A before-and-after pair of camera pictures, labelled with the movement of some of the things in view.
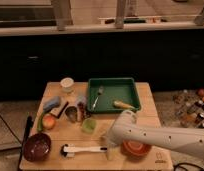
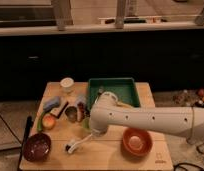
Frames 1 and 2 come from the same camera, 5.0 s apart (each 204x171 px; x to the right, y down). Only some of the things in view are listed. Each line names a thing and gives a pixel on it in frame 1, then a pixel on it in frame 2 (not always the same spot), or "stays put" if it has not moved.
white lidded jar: (67, 84) stays put
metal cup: (71, 112) stays put
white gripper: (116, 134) to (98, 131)
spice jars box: (191, 107) stays put
